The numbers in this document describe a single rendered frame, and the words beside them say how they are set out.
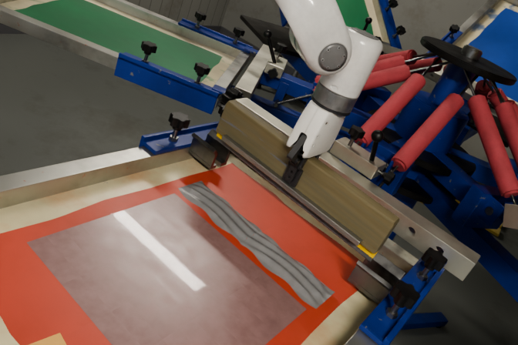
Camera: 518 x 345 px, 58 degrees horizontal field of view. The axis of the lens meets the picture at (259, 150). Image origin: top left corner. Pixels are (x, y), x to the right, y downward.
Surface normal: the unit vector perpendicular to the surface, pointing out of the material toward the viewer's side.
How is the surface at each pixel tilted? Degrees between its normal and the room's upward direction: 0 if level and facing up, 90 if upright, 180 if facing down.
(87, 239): 0
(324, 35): 87
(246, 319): 0
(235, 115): 90
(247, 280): 0
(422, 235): 90
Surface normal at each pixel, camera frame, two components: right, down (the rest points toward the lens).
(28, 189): 0.73, 0.54
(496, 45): -0.02, -0.61
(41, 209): 0.35, -0.83
